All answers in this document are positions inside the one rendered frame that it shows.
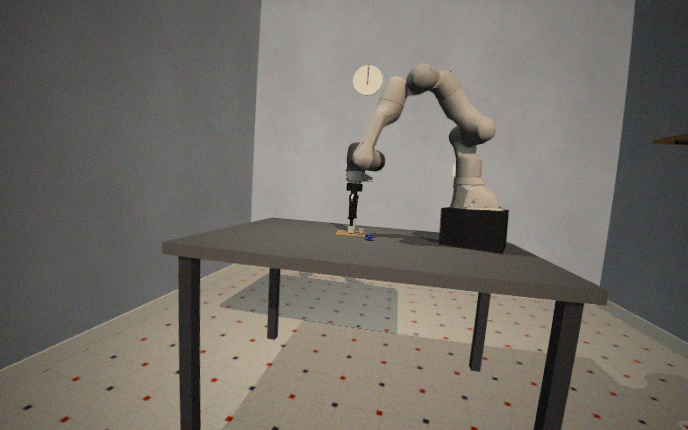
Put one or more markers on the orange flat mat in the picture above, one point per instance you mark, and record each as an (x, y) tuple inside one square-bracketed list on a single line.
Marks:
[(345, 233)]

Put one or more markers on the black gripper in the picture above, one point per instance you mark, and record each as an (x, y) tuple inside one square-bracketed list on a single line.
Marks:
[(353, 200)]

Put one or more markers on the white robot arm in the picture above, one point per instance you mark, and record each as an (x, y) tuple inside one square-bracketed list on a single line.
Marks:
[(476, 129)]

